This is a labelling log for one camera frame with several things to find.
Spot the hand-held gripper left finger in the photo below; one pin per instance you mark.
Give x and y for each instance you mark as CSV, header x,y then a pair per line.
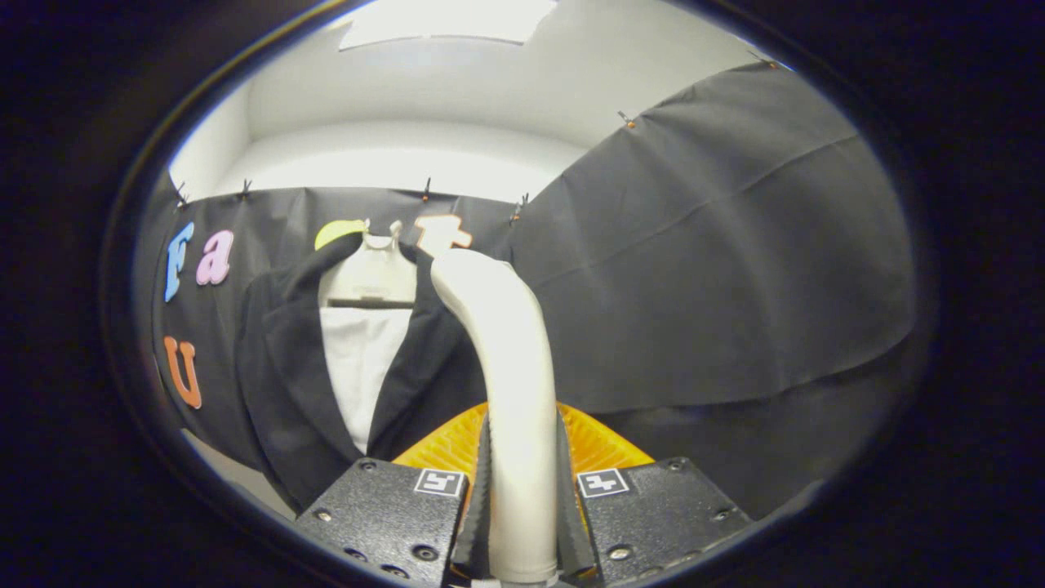
x,y
392,514

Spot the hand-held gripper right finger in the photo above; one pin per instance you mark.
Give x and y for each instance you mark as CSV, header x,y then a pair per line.
x,y
653,514

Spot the white shirt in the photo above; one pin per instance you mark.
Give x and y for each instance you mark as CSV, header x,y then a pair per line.
x,y
359,367

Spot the black jacket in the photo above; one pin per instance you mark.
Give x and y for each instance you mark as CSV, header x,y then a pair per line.
x,y
282,376

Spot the white garment steamer head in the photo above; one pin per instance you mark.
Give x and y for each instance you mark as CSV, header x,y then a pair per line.
x,y
514,376

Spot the grey cabinet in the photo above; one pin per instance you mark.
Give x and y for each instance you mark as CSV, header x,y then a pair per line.
x,y
237,478

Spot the white mannequin stand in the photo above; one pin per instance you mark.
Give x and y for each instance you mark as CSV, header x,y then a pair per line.
x,y
371,273

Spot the black backdrop cloth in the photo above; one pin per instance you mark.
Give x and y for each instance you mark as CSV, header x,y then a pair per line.
x,y
718,245

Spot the row of small backdrop clips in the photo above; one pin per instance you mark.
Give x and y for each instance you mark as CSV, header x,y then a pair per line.
x,y
425,190

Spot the rectangular ceiling light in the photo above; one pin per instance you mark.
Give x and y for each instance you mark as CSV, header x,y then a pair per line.
x,y
441,20

